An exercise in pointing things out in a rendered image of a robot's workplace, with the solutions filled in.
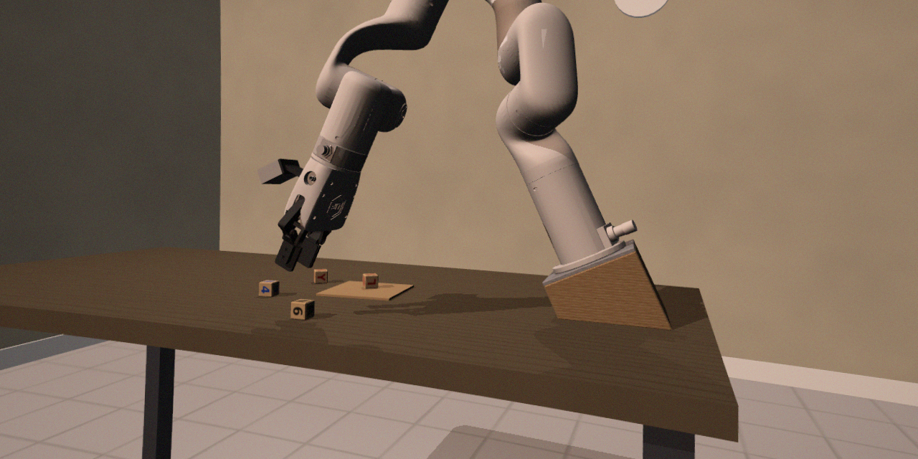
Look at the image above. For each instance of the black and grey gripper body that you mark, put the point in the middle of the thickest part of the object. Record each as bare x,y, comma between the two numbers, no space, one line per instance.
329,192

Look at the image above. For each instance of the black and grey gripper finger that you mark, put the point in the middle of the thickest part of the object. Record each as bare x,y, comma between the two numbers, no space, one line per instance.
311,247
290,249

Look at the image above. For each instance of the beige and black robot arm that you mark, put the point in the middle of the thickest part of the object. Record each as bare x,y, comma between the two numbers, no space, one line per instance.
540,38

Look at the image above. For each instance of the tan flat mat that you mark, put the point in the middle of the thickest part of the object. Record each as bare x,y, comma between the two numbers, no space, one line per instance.
354,289

